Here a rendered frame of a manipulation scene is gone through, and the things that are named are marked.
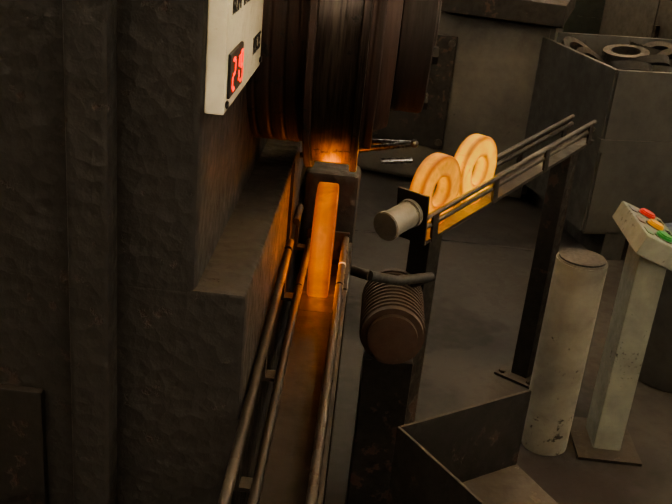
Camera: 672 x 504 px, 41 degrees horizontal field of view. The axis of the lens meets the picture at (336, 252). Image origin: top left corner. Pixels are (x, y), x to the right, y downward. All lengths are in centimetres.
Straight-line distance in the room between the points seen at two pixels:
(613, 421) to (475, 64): 206
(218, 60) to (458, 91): 321
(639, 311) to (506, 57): 197
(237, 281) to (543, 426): 144
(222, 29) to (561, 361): 152
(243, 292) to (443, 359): 178
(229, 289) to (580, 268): 129
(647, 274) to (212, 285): 143
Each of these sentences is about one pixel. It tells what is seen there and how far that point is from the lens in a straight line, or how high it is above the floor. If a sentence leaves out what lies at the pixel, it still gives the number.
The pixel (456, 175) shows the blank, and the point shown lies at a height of 73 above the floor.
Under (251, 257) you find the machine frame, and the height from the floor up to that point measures 87.
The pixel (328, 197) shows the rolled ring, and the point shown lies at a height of 84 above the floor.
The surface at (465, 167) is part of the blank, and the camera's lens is 194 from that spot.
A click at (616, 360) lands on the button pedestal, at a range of 231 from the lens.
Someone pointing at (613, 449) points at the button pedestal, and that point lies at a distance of 245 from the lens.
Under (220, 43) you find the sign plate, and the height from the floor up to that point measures 113.
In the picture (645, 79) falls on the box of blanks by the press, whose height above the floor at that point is 71.
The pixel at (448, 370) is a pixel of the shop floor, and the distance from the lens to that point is 265.
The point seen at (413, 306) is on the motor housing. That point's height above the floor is 52.
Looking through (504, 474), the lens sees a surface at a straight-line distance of 120.
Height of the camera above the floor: 129
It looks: 23 degrees down
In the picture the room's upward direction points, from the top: 6 degrees clockwise
